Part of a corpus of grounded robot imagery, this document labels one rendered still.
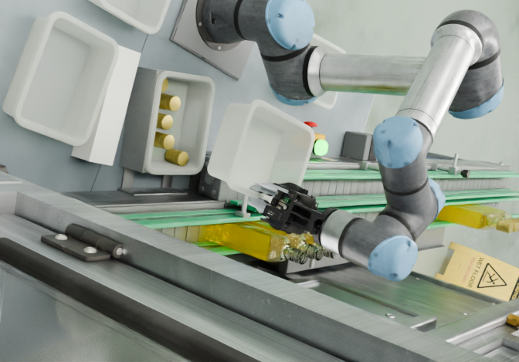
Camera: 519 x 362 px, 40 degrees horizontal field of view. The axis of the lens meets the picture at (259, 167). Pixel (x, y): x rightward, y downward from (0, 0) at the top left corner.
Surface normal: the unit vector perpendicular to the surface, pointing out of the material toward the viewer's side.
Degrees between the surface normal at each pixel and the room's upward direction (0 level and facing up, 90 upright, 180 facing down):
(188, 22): 3
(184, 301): 90
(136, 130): 90
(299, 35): 7
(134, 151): 90
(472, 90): 65
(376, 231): 86
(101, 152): 0
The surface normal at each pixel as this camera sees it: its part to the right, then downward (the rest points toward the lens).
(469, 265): -0.27, -0.47
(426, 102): 0.11, -0.62
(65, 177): 0.76, 0.20
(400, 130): -0.27, -0.74
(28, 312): 0.16, -0.98
